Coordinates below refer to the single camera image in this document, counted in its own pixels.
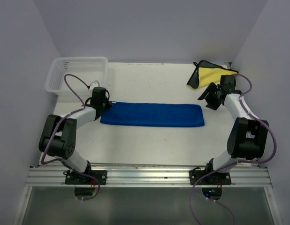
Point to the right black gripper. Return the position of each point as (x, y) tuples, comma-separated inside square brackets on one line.
[(211, 88)]

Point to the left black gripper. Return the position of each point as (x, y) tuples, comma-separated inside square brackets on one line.
[(108, 105)]

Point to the blue towel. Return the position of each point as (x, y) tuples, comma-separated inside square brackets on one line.
[(154, 115)]

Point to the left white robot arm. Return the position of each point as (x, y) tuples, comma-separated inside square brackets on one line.
[(58, 140)]

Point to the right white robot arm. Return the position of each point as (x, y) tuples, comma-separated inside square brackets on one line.
[(247, 139)]

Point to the yellow and black towel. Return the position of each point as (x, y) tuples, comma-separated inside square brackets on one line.
[(206, 72)]

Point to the white plastic basket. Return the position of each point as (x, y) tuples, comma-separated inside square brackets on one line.
[(82, 70)]

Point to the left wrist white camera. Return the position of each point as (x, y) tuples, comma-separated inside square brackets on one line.
[(93, 85)]

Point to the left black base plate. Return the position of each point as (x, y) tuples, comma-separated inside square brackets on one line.
[(93, 177)]

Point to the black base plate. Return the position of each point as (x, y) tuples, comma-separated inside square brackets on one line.
[(214, 179), (93, 177)]

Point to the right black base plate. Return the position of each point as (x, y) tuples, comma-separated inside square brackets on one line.
[(214, 179)]

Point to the aluminium mounting rail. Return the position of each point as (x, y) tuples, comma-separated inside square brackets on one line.
[(147, 176)]

